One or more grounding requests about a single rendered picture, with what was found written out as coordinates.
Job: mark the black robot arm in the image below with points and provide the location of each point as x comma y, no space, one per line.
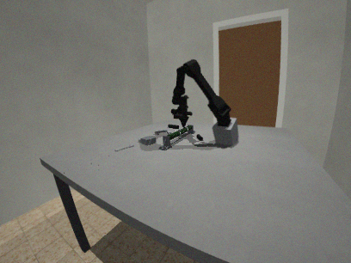
216,103

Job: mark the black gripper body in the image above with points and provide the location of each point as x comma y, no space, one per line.
182,110

